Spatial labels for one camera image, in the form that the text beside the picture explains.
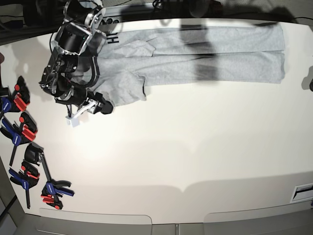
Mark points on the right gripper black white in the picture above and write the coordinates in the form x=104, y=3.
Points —
x=78, y=101

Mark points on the grey T-shirt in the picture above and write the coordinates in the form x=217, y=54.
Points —
x=169, y=56

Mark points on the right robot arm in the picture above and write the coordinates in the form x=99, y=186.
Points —
x=72, y=39

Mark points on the top bar clamp blue red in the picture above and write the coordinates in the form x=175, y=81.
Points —
x=14, y=102

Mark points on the long bar clamp blue red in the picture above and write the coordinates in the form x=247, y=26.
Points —
x=53, y=189

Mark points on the white label plate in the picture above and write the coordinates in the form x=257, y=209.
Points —
x=302, y=193

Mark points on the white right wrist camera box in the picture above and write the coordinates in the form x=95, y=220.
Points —
x=73, y=122

